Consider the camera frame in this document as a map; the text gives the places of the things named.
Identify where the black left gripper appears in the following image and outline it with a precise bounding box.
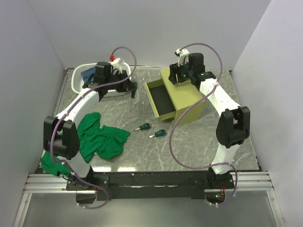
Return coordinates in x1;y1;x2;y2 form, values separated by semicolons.
106;70;137;93

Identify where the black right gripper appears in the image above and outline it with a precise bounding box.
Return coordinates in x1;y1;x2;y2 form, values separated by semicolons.
168;60;193;86

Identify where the yellow-green cabinet top drawer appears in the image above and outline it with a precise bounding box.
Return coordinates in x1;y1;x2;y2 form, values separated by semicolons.
144;79;176;121

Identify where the green stubby screwdriver orange cap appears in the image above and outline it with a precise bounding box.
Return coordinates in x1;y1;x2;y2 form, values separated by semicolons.
134;123;152;131

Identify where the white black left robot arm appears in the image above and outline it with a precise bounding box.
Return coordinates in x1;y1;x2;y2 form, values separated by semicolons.
43;58;136;190

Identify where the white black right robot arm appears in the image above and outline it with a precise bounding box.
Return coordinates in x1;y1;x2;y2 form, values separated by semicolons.
169;49;250;189

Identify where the yellow-green metal tool cabinet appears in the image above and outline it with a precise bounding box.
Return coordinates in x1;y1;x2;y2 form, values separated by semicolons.
160;68;205;126

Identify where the blue checked shirt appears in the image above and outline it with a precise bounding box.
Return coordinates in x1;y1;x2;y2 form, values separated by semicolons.
81;67;96;83

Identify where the white plastic laundry basket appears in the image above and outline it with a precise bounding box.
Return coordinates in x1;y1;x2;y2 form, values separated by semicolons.
71;63;126;97

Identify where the green cloth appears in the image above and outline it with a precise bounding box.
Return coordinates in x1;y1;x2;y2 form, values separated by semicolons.
40;112;132;177

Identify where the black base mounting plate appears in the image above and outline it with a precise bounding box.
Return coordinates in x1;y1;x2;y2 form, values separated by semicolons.
66;170;236;201

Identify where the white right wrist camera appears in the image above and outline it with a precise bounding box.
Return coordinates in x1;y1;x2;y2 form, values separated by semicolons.
175;48;189;66

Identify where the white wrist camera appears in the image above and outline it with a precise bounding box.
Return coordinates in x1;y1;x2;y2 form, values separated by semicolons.
175;48;189;66
109;55;124;73

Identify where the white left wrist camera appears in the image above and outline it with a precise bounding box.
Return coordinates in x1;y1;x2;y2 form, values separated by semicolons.
109;55;124;73

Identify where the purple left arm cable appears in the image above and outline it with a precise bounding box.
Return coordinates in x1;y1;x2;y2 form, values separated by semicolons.
51;46;137;210

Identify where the aluminium frame rail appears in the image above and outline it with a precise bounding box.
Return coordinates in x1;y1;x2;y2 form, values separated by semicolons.
23;171;274;193

